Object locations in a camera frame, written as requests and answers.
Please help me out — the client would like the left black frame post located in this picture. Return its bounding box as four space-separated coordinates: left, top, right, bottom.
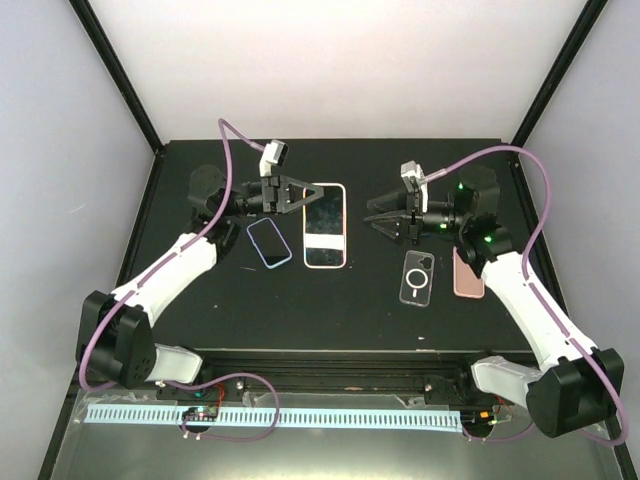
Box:
69 0 164 154

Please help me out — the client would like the right black frame post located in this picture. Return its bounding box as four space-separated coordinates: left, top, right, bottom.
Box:
511 0 608 147

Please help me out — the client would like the purple cable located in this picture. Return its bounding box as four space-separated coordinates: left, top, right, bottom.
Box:
422 144 628 447
78 117 280 443

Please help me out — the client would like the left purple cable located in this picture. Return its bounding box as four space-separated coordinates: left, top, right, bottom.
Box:
78 117 280 443

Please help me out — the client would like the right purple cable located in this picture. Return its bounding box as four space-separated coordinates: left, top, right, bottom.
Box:
422 144 628 447

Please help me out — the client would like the light blue slotted cable duct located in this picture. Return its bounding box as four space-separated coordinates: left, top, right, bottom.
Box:
84 404 462 433

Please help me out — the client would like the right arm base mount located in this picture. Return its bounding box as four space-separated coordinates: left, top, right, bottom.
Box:
422 369 500 409

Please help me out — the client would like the pink phone case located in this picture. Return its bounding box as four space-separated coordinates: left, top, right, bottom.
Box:
453 248 485 299

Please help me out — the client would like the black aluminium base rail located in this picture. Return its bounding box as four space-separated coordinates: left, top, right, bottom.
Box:
94 349 531 401

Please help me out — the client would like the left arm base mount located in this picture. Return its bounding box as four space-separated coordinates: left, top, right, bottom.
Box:
155 377 246 401

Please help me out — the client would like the controller board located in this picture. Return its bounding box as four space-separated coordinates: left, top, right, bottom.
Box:
182 406 219 423
460 410 500 429

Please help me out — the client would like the left controller board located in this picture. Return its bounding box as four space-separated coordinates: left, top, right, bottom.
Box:
182 406 219 423

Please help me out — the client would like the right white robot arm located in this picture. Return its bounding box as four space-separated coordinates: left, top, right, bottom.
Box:
364 162 624 438

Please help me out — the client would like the black frame post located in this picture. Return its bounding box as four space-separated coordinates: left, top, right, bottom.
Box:
511 0 608 147
69 0 164 154

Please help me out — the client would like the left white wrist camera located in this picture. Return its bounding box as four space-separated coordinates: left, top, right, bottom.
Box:
259 140 288 177

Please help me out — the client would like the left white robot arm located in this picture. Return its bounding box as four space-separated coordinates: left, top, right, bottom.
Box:
76 165 324 399

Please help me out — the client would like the right controller board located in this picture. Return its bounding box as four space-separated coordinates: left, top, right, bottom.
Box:
460 410 500 429

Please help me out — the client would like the phone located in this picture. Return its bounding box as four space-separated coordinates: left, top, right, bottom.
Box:
399 250 435 308
303 183 347 270
246 218 292 270

